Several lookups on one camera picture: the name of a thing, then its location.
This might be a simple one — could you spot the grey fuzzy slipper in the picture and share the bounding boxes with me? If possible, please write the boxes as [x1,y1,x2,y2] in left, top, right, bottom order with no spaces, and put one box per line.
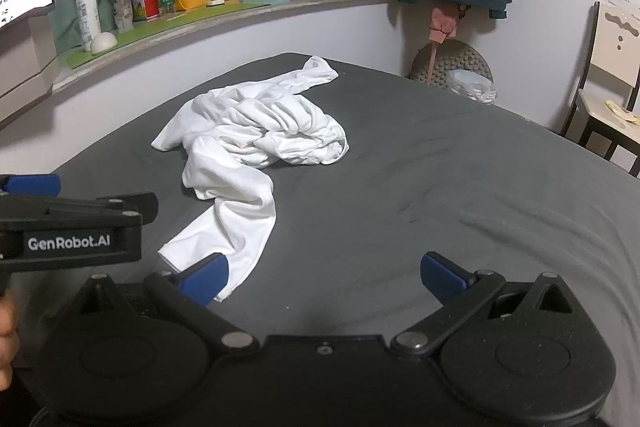
[410,41,495,92]
[424,3,460,86]

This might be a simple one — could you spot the green mat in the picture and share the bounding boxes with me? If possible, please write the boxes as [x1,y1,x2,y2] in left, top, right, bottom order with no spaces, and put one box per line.
[65,0,273,70]

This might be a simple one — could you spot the white plastic bag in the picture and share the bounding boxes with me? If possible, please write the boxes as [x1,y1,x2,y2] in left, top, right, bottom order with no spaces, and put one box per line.
[446,69,499,106]

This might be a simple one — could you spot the person's left hand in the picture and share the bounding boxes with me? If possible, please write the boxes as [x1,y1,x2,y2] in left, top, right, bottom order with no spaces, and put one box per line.
[0,293,21,390]

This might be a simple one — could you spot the white plastic bottle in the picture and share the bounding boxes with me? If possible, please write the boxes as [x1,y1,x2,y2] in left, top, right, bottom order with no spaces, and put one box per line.
[74,0,101,52]

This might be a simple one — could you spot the white shirt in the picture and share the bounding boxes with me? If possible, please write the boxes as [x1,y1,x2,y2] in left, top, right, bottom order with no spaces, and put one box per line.
[151,55,351,303]

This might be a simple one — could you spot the white dome object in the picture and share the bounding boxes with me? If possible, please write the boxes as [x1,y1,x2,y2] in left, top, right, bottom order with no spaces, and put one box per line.
[90,32,119,54]

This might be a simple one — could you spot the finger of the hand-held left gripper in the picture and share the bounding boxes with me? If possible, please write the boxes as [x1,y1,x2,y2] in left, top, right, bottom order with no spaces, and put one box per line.
[97,192,159,223]
[0,174,62,196]

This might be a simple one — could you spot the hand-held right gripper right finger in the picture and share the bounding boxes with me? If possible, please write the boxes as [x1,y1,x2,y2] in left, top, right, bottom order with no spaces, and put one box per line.
[390,251,588,355]

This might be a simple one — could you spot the pale yellow cloth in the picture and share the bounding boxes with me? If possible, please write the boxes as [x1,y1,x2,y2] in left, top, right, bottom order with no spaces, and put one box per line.
[604,99,640,124]

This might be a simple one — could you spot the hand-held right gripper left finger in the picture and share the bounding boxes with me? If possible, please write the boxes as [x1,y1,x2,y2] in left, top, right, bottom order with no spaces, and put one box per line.
[62,252,261,355]

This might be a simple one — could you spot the grey stone windowsill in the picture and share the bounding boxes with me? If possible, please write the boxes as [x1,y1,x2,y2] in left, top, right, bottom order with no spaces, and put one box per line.
[50,0,394,96]

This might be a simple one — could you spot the crinkled clear plastic bag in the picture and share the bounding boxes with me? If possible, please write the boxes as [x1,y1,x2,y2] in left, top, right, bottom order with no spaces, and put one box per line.
[114,0,134,34]

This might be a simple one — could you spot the beige cabinet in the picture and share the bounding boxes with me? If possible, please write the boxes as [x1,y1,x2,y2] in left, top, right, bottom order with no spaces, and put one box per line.
[0,13,57,130]

